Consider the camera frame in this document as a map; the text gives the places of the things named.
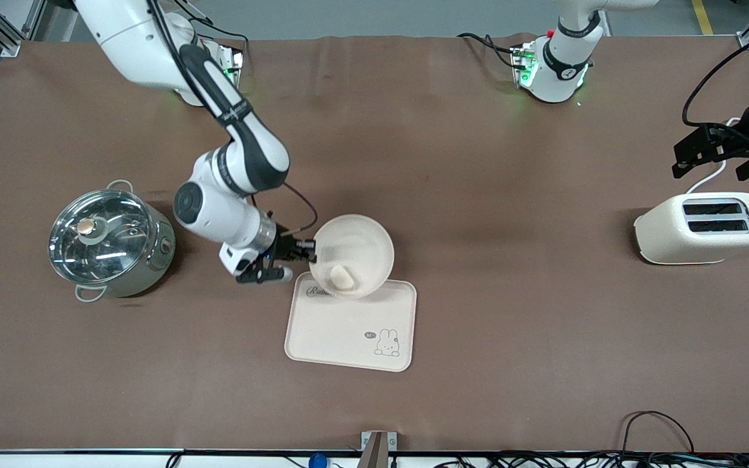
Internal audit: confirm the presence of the pale steamed bun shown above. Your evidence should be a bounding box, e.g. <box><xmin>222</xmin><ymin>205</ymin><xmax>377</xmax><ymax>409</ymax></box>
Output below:
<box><xmin>330</xmin><ymin>265</ymin><xmax>357</xmax><ymax>292</ymax></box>

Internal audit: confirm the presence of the beige round plate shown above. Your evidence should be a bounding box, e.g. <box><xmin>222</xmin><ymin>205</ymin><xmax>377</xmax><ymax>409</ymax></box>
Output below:
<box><xmin>308</xmin><ymin>214</ymin><xmax>395</xmax><ymax>300</ymax></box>

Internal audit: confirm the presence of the beige rabbit print tray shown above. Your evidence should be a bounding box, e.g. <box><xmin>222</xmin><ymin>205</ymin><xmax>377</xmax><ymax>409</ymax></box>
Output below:
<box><xmin>283</xmin><ymin>271</ymin><xmax>417</xmax><ymax>372</ymax></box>

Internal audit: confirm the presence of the cream two-slot toaster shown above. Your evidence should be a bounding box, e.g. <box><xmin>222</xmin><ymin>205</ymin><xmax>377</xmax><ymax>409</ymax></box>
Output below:
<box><xmin>633</xmin><ymin>192</ymin><xmax>749</xmax><ymax>265</ymax></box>

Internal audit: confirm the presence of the green electric cooking pot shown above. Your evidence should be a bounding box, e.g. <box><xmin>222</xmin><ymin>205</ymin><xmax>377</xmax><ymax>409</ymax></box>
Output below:
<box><xmin>47</xmin><ymin>180</ymin><xmax>176</xmax><ymax>304</ymax></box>

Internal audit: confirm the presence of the glass pot lid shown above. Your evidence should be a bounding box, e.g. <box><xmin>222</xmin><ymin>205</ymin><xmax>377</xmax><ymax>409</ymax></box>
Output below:
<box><xmin>48</xmin><ymin>188</ymin><xmax>155</xmax><ymax>285</ymax></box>

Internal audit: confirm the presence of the white toaster power cable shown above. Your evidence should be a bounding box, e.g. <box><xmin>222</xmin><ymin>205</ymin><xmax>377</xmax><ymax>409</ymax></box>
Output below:
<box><xmin>685</xmin><ymin>117</ymin><xmax>742</xmax><ymax>194</ymax></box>

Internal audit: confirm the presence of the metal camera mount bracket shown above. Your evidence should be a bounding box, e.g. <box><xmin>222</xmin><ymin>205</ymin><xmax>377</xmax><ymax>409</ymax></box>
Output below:
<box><xmin>360</xmin><ymin>431</ymin><xmax>397</xmax><ymax>468</ymax></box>

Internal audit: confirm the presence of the black right base cable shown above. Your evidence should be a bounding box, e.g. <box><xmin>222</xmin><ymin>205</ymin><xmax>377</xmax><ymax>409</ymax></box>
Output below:
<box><xmin>202</xmin><ymin>19</ymin><xmax>250</xmax><ymax>53</ymax></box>

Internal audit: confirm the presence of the black base cable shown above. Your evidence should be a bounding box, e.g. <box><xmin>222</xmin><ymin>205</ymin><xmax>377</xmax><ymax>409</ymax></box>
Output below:
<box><xmin>202</xmin><ymin>19</ymin><xmax>250</xmax><ymax>53</ymax></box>
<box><xmin>458</xmin><ymin>32</ymin><xmax>519</xmax><ymax>68</ymax></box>

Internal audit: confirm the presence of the black left base cable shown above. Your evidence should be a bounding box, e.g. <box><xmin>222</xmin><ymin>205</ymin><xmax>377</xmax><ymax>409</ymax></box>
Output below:
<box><xmin>458</xmin><ymin>32</ymin><xmax>519</xmax><ymax>68</ymax></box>

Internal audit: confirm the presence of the black looped cable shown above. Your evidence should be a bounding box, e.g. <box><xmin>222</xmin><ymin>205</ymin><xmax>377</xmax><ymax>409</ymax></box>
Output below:
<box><xmin>618</xmin><ymin>410</ymin><xmax>697</xmax><ymax>456</ymax></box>

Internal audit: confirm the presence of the black tangled cable bundle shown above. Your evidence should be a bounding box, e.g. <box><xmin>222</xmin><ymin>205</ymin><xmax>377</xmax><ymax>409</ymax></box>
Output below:
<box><xmin>433</xmin><ymin>451</ymin><xmax>749</xmax><ymax>468</ymax></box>

